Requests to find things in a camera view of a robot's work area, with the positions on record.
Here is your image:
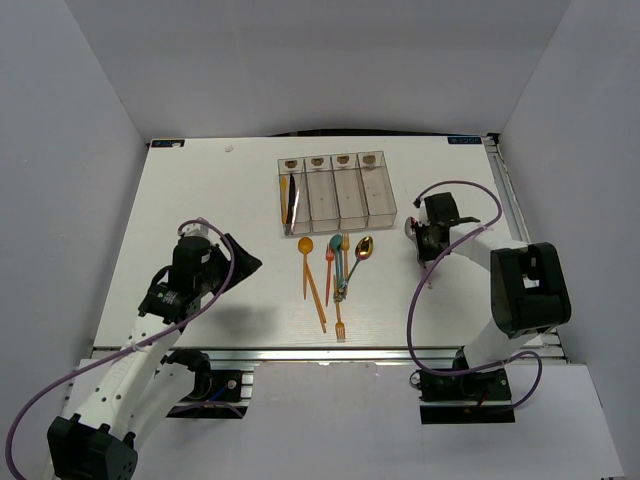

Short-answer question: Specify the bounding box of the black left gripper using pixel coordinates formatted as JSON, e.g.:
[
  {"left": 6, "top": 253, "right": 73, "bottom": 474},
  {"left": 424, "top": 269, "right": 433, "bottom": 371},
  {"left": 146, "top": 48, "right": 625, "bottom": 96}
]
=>
[{"left": 194, "top": 232, "right": 261, "bottom": 296}]

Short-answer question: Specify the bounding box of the pink-handled metal spoon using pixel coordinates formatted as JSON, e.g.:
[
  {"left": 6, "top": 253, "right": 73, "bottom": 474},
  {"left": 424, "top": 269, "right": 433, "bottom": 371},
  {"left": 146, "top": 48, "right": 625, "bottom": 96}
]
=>
[{"left": 404, "top": 217, "right": 433, "bottom": 290}]

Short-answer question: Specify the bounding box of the iridescent rainbow metal spoon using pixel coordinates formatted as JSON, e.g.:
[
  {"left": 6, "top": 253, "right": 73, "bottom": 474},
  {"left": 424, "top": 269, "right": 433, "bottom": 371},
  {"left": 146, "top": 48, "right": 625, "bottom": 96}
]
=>
[{"left": 341, "top": 236, "right": 374, "bottom": 302}]

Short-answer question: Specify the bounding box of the black plastic knife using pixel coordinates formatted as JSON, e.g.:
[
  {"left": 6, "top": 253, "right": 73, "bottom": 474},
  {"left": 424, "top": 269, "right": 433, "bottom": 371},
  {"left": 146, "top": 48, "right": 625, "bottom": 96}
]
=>
[{"left": 285, "top": 174, "right": 297, "bottom": 235}]

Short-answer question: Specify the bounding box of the orange plastic knife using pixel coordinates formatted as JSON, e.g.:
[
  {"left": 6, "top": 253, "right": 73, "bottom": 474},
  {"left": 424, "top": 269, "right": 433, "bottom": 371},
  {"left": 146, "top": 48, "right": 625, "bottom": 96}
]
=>
[{"left": 279, "top": 175, "right": 288, "bottom": 225}]

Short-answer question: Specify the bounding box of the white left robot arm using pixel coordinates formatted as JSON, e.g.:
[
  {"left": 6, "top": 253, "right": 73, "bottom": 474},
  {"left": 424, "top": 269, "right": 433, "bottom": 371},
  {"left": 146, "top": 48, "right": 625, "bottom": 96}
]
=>
[{"left": 47, "top": 233, "right": 262, "bottom": 479}]

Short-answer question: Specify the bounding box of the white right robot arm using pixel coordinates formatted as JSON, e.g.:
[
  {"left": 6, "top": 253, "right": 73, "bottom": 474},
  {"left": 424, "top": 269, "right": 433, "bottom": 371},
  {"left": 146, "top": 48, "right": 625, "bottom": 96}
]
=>
[{"left": 405, "top": 192, "right": 572, "bottom": 399}]

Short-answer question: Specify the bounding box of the orange plastic spoon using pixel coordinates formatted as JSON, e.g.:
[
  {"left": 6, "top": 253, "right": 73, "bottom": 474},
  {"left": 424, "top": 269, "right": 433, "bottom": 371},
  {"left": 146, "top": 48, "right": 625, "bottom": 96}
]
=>
[{"left": 298, "top": 237, "right": 313, "bottom": 299}]

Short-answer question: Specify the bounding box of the red-orange plastic fork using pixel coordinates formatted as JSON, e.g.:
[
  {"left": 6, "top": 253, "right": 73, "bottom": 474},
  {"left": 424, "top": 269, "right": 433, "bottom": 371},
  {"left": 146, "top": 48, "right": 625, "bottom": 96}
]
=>
[{"left": 325, "top": 244, "right": 334, "bottom": 305}]

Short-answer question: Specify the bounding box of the yellow-orange fork near organizer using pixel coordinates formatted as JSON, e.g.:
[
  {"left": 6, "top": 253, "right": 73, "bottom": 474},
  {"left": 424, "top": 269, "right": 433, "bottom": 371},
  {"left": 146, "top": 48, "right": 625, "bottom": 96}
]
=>
[{"left": 341, "top": 232, "right": 350, "bottom": 280}]

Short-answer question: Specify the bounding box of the orange plastic chopstick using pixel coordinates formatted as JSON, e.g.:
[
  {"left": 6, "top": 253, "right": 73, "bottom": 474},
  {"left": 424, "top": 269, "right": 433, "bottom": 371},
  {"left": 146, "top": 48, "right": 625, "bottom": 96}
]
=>
[{"left": 305, "top": 265, "right": 327, "bottom": 334}]

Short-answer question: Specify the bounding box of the teal plastic spoon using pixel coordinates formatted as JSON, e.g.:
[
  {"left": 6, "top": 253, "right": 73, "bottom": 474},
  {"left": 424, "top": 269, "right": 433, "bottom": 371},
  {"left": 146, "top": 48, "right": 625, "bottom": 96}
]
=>
[{"left": 329, "top": 234, "right": 344, "bottom": 293}]

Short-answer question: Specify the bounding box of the clear four-compartment utensil organizer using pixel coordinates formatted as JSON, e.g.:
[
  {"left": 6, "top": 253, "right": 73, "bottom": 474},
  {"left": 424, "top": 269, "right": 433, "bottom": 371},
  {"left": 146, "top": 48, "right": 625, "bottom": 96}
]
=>
[{"left": 277, "top": 151, "right": 397, "bottom": 236}]

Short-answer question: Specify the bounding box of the teal plastic knife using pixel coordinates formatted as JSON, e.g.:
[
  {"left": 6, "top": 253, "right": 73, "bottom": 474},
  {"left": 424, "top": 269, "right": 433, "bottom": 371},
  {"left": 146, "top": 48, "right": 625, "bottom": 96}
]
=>
[{"left": 336, "top": 245, "right": 347, "bottom": 297}]

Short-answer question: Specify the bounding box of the yellow-orange fork near edge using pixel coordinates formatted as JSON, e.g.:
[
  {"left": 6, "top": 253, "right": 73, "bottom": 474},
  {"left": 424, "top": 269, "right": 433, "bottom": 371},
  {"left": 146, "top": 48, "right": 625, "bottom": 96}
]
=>
[{"left": 334, "top": 293, "right": 346, "bottom": 342}]

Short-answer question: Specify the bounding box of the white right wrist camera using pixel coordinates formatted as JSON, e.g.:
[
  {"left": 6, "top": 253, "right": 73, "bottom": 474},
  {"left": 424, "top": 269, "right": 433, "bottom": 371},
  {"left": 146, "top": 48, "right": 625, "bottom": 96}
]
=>
[{"left": 413, "top": 197, "right": 430, "bottom": 231}]

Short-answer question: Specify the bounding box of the aluminium table edge rail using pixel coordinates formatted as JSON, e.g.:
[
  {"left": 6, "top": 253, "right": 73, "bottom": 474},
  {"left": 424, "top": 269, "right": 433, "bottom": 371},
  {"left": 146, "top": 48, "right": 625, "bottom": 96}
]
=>
[{"left": 92, "top": 345, "right": 566, "bottom": 362}]

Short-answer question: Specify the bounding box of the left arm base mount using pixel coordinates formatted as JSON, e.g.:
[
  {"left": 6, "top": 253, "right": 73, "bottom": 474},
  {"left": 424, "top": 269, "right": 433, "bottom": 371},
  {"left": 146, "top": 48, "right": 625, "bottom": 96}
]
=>
[{"left": 161, "top": 349, "right": 248, "bottom": 419}]

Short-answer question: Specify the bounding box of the aluminium side rail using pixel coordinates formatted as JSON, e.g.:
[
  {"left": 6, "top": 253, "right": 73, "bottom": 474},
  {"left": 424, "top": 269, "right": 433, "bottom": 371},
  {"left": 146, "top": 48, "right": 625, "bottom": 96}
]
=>
[{"left": 483, "top": 133, "right": 571, "bottom": 358}]

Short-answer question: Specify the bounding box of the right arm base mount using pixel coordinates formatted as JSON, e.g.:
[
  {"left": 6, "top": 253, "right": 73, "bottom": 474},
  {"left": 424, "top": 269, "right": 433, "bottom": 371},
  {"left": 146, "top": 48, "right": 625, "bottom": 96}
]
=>
[{"left": 410, "top": 354, "right": 515, "bottom": 425}]

